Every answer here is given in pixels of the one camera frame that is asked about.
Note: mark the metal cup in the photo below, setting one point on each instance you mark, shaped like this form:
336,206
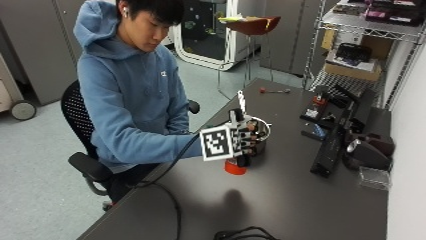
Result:
265,146

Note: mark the white marker cube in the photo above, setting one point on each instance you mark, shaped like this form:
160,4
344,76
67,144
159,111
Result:
216,143

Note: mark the red round cap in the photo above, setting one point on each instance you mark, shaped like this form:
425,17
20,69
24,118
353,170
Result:
235,168

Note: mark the white striped stick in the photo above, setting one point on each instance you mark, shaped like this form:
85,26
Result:
241,100

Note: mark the small blue item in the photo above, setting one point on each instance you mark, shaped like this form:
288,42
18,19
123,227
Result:
318,130

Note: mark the black box with red part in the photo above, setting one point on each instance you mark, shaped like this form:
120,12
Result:
316,108

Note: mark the long black bar device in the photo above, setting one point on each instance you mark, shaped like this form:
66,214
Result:
328,151

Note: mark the black angled stand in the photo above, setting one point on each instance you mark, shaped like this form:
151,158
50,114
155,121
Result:
348,96

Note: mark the black rounded device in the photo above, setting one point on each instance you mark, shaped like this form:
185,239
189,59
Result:
368,154

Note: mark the clear plastic box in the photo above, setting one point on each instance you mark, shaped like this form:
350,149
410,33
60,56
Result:
374,178

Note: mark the flat cardboard box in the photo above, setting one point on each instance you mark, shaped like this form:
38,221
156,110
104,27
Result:
353,70

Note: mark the the person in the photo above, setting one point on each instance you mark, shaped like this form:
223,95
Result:
133,100

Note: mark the grey cabinet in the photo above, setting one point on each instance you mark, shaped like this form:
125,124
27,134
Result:
40,50
293,36

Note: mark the white framed machine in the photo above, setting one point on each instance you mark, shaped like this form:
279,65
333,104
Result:
204,36

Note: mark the black pouch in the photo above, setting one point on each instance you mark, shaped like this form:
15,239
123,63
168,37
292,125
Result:
353,53

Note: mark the brown seat stool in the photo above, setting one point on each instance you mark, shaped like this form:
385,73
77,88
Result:
253,25

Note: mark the yellow item on stool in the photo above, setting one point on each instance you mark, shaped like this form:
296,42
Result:
232,19

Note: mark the tall cardboard box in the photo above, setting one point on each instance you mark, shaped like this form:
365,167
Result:
377,46

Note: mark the black office chair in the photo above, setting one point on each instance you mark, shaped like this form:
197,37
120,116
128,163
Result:
80,120

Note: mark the pile of dark packets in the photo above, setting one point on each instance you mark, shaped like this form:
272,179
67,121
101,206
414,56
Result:
381,10

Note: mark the white earbud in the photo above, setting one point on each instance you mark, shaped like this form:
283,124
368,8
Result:
125,12

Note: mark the beige wheeled cart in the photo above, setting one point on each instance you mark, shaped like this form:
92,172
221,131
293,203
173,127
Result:
14,100

